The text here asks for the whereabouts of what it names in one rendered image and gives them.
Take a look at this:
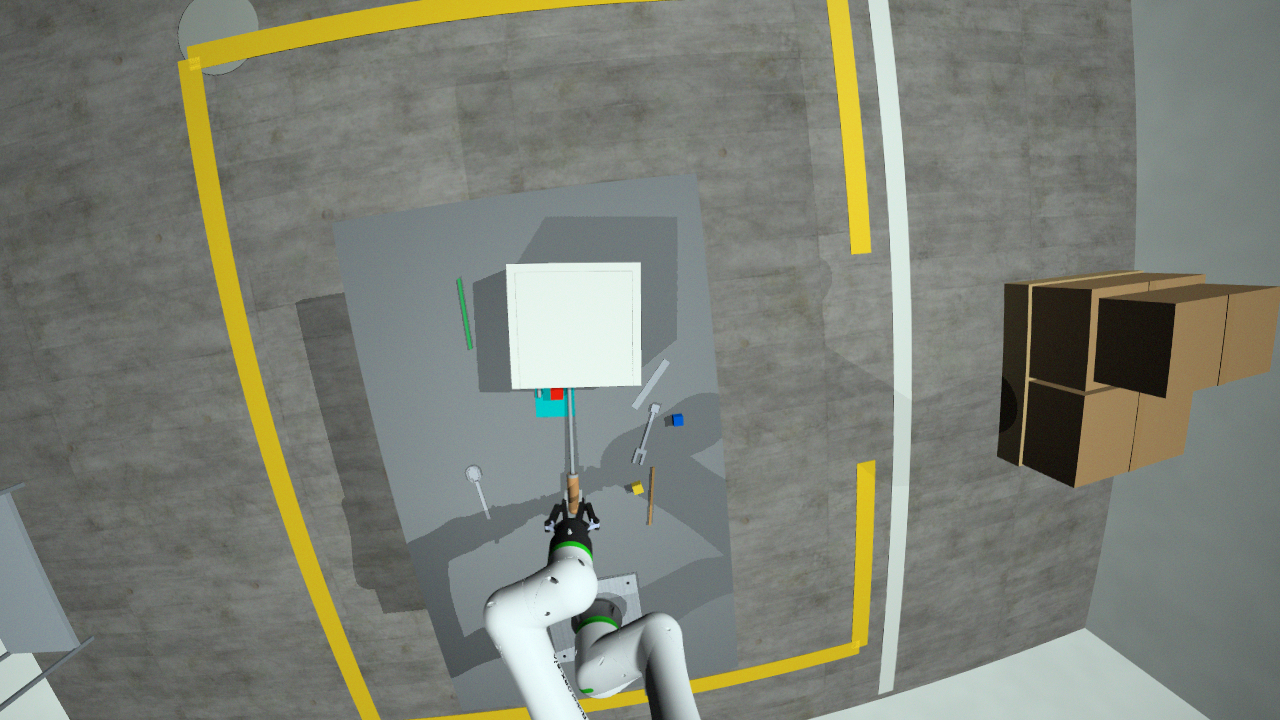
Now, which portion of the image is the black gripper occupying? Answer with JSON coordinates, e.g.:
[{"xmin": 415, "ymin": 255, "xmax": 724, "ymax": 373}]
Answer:
[{"xmin": 544, "ymin": 489, "xmax": 600, "ymax": 534}]

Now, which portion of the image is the teal square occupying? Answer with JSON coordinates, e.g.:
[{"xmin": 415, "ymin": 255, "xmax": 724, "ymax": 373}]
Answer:
[{"xmin": 535, "ymin": 388, "xmax": 575, "ymax": 416}]

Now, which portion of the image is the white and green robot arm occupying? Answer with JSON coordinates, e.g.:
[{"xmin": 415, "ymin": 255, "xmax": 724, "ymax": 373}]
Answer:
[{"xmin": 483, "ymin": 528, "xmax": 701, "ymax": 720}]

